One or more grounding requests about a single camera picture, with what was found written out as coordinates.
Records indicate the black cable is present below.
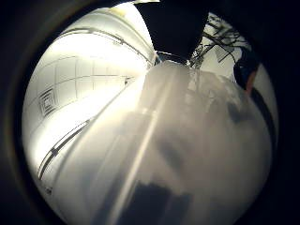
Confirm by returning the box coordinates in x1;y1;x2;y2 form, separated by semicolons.
250;88;278;150

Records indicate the person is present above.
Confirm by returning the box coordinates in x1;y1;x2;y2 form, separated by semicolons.
232;50;262;96

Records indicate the long ceiling light rail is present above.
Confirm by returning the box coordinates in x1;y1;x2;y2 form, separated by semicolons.
61;27;154;66
37;119;92;181

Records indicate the square ceiling air vent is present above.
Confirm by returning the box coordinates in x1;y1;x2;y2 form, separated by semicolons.
37;87;59;118

